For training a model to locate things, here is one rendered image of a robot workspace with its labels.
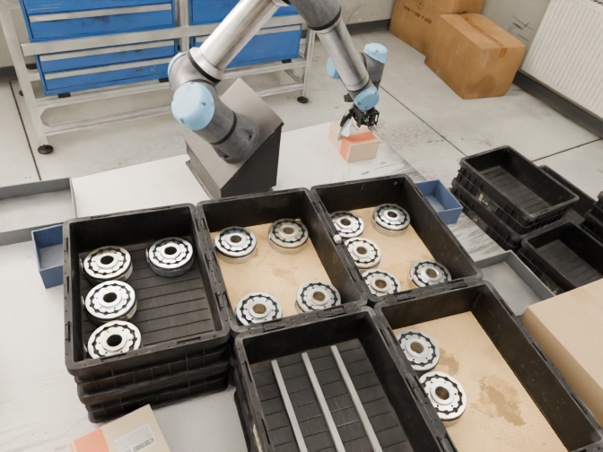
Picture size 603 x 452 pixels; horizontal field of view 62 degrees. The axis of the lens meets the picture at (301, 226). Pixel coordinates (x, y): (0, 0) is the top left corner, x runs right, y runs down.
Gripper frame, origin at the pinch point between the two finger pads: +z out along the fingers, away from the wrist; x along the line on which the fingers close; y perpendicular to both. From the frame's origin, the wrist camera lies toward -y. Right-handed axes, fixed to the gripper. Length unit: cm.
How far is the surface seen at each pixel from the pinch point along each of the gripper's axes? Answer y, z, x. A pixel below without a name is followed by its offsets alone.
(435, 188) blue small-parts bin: 33.1, 2.1, 14.6
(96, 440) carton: 82, -2, -101
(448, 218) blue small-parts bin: 47.2, 2.0, 9.4
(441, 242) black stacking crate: 67, -14, -14
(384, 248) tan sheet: 60, -8, -25
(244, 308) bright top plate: 68, -11, -67
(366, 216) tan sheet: 47, -8, -23
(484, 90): -117, 68, 191
